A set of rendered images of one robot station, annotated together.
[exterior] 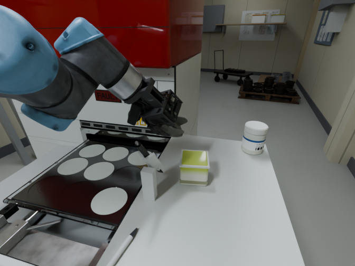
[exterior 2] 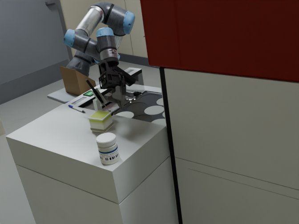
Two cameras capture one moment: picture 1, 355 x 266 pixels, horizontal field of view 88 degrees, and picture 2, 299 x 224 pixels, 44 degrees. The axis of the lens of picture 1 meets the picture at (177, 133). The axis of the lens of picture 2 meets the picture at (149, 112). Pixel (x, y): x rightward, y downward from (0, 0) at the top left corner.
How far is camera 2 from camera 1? 174 cm
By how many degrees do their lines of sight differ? 97
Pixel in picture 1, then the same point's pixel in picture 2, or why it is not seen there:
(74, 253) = not seen: hidden behind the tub
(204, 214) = (76, 128)
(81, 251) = not seen: hidden behind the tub
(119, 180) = (138, 117)
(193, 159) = (98, 114)
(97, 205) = (122, 113)
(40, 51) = (65, 40)
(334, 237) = not seen: outside the picture
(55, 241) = (112, 109)
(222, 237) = (62, 130)
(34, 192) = (146, 96)
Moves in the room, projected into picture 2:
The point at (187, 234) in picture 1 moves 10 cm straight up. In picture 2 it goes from (72, 123) to (66, 103)
